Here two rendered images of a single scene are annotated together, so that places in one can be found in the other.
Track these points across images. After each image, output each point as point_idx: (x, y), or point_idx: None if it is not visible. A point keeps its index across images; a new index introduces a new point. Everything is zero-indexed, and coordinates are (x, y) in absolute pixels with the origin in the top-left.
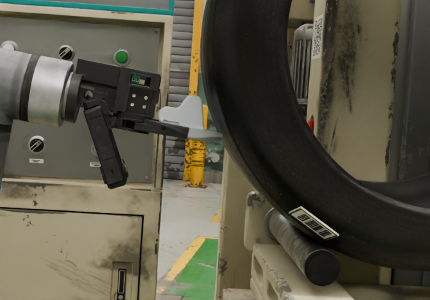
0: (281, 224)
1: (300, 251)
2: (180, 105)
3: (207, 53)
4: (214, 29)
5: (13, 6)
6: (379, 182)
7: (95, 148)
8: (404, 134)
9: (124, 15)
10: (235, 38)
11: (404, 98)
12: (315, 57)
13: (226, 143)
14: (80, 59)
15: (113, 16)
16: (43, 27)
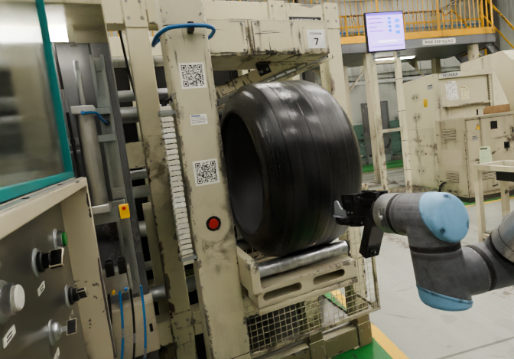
0: (285, 260)
1: (337, 247)
2: (340, 207)
3: (354, 176)
4: (359, 164)
5: (45, 198)
6: (248, 231)
7: (382, 236)
8: (137, 226)
9: (79, 183)
10: (361, 167)
11: (128, 206)
12: (206, 183)
13: (332, 219)
14: (386, 190)
15: (77, 187)
16: (16, 231)
